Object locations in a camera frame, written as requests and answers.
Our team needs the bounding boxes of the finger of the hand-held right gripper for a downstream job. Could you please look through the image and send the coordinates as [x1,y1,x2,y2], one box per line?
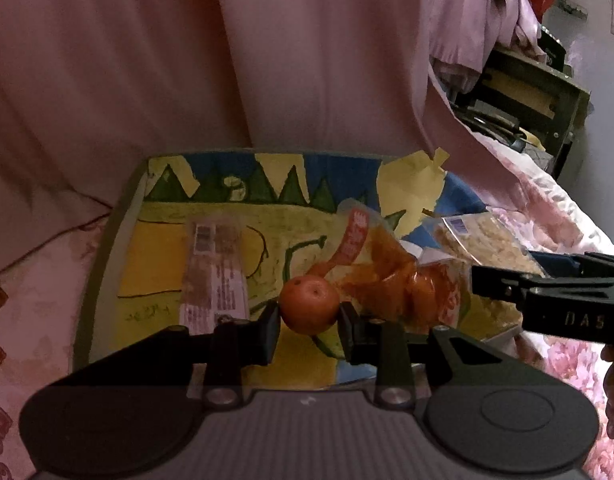
[471,264,534,307]
[529,252,614,278]

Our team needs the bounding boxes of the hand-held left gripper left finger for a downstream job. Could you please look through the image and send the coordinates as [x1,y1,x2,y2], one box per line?
[70,300,283,408]

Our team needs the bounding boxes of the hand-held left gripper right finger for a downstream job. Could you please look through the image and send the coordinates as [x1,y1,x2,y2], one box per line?
[337,301,552,408]

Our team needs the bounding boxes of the orange tangerine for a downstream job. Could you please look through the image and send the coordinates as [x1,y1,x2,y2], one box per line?
[278,275,340,336]

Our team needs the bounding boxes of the painted cardboard box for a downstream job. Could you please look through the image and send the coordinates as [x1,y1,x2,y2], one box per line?
[72,147,542,391]

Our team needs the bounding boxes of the pale crackers clear packet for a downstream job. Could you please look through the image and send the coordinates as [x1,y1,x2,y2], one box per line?
[427,212,548,341]

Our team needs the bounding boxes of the orange jelly snack packet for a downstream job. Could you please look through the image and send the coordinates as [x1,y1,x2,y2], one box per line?
[307,199,472,333]

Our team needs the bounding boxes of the brown snack bar clear packet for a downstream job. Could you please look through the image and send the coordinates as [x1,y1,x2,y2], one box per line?
[178,217,250,336]

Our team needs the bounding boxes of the pink floral bedsheet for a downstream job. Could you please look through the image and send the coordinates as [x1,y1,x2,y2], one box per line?
[0,130,614,480]

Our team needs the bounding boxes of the hanging pink clothes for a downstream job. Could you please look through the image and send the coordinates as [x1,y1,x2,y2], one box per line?
[427,0,542,86]

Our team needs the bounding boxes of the plain pink cloth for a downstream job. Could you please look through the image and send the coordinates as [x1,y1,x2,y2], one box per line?
[0,0,488,271]

